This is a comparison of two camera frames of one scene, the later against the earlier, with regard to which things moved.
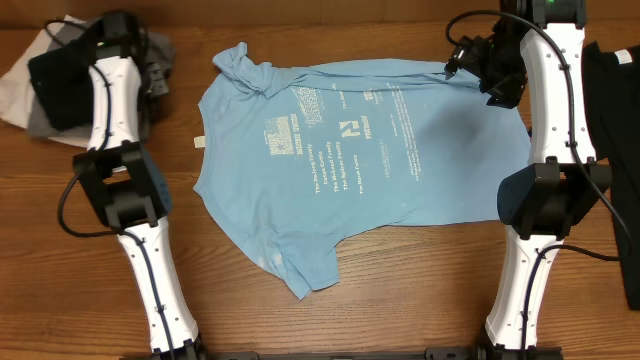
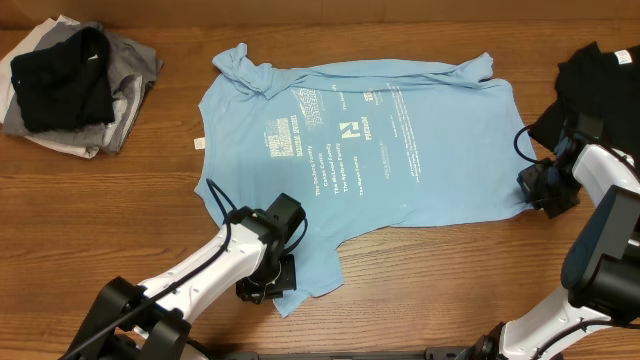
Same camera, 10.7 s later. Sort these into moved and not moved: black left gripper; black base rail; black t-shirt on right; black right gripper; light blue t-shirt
Moved: black left gripper; black right gripper
Not moved: black base rail; light blue t-shirt; black t-shirt on right
